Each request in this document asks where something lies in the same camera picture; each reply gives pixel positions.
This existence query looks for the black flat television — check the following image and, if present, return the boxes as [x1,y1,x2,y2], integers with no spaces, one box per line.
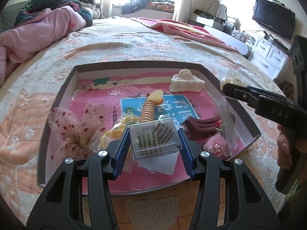
[252,0,296,39]

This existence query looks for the orange spiral hair clip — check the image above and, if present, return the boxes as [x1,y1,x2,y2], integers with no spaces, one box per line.
[138,90,164,123]

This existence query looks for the cream orange bedspread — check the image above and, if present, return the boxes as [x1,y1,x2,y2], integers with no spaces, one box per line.
[1,18,285,229]

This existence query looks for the red pink blanket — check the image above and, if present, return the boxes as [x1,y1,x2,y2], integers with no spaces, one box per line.
[131,17,239,53]

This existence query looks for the pink fluffy hair clip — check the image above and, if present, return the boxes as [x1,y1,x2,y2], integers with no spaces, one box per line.
[202,120,232,160]

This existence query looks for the dark shallow cardboard box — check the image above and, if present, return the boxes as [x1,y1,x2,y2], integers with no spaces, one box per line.
[37,61,261,196]

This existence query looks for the dark jacket on sill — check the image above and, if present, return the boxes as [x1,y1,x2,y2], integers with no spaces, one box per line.
[122,0,151,15]

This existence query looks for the pink quilt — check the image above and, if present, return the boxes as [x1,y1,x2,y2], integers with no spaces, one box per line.
[1,6,86,85]

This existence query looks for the dotted sheer bow hairpiece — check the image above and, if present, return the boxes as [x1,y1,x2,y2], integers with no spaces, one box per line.
[48,102,107,163]

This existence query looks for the white curtain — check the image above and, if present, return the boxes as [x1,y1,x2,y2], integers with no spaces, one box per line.
[172,0,200,24]

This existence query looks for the dark floral quilt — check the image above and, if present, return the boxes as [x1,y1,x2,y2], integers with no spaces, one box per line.
[14,0,93,28]

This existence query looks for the green padded headboard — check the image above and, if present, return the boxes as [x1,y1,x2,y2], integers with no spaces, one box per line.
[0,0,30,33]

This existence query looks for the white desk with clutter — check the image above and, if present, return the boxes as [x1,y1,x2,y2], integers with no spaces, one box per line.
[189,9,241,34]

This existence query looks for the clear flower hair claw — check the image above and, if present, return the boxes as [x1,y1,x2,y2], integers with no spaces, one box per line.
[220,72,248,90]

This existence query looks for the dark brown hair claw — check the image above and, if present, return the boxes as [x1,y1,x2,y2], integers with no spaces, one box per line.
[180,114,235,141]

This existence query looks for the clear box of hairpins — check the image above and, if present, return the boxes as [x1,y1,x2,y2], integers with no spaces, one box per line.
[129,117,182,160]

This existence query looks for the pink booklet with blue label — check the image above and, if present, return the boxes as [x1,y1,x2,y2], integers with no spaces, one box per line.
[69,76,222,195]

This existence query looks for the white bench footboard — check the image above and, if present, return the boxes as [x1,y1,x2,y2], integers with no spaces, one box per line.
[204,25,251,59]

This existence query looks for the white hair claw clip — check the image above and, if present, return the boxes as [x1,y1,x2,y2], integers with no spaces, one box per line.
[169,69,205,92]

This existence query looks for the white drawer cabinet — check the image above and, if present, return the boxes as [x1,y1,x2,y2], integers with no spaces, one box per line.
[248,37,290,80]

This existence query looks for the clear plastic sleeve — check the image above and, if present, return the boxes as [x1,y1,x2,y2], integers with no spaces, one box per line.
[216,97,246,157]

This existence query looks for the person right hand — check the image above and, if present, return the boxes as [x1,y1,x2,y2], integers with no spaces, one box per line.
[277,125,306,169]

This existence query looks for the yellow hair ties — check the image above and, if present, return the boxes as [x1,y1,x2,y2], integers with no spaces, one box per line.
[89,114,141,154]

